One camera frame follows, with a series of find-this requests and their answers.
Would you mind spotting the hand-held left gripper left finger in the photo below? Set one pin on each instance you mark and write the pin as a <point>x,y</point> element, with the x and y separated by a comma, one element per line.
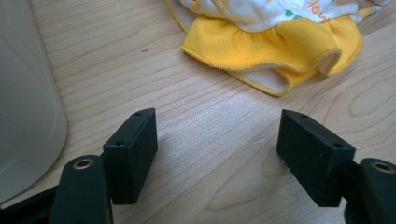
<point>130,158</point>

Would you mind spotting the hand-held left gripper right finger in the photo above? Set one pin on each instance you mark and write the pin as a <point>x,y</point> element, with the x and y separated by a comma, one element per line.
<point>314,155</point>

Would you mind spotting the yellow and white baby garment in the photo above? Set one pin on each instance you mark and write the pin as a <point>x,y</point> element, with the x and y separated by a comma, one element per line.
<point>274,43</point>

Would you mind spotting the white plastic container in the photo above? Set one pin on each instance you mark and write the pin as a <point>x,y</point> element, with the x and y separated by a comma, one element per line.
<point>26,99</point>

